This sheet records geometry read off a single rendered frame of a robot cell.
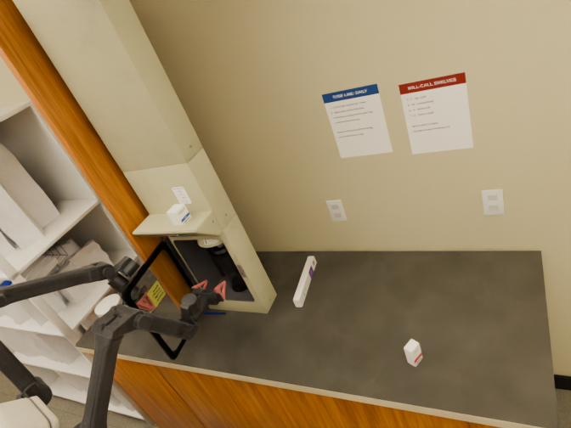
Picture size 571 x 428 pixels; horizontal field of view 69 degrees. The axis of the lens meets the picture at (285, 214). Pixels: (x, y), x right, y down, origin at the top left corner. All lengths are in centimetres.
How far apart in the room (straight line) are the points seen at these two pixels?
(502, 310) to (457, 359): 25
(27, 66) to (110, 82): 28
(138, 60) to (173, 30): 43
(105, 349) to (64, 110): 82
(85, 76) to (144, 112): 22
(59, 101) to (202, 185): 56
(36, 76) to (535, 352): 180
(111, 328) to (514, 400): 115
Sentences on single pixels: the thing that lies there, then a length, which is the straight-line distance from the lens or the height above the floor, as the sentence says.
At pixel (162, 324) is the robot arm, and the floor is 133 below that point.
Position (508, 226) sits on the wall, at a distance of 183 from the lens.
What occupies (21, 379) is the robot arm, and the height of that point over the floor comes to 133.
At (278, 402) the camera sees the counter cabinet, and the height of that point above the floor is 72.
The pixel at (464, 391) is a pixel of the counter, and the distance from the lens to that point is 148.
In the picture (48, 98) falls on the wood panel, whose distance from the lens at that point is 164.
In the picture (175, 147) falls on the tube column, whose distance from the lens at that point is 145.
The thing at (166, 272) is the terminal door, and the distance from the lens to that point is 181.
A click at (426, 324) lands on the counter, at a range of 163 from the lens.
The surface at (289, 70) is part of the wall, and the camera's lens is 163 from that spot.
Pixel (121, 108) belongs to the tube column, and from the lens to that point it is 151.
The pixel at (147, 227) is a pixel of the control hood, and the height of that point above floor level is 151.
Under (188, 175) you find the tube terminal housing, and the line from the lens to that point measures 150.
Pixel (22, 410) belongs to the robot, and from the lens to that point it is 159.
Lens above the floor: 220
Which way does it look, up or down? 31 degrees down
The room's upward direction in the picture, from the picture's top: 23 degrees counter-clockwise
